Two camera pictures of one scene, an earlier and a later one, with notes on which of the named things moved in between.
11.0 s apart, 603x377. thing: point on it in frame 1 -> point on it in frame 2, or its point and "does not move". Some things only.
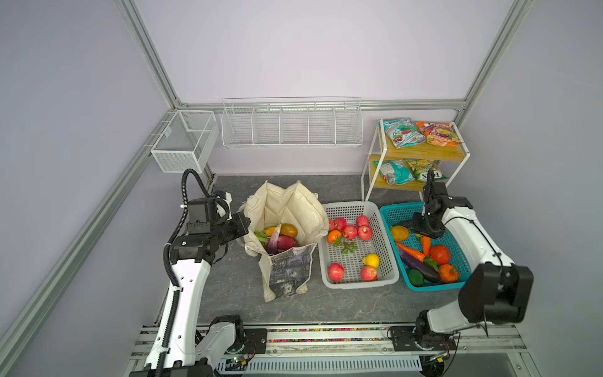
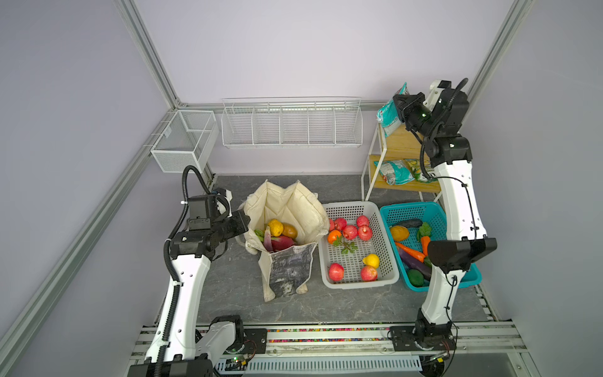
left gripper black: [241, 226] does not move
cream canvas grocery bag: [271, 204] does not move
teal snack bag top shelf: [403, 133] -> [389, 114]
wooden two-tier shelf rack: [411, 168] does not move
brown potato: [289, 230] does not move
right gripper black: [414, 226] -> [416, 106]
